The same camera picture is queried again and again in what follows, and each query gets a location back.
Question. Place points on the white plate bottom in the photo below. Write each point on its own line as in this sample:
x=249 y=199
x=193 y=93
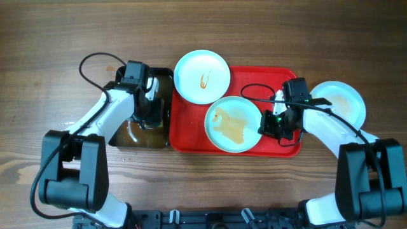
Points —
x=232 y=123

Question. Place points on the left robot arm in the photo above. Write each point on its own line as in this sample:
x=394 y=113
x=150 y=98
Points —
x=73 y=180

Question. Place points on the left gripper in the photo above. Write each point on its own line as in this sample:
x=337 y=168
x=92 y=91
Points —
x=154 y=112

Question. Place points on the white plate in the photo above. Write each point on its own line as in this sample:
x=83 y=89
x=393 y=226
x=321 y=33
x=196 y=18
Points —
x=202 y=77
x=232 y=123
x=345 y=99

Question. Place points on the red plastic tray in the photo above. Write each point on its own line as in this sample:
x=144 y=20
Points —
x=187 y=132

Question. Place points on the black water tray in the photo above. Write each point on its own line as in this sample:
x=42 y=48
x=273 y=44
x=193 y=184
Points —
x=132 y=134

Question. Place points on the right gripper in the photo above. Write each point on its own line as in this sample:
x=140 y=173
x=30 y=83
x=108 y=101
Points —
x=266 y=128

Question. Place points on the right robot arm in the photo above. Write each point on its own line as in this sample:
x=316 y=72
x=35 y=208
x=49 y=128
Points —
x=370 y=175

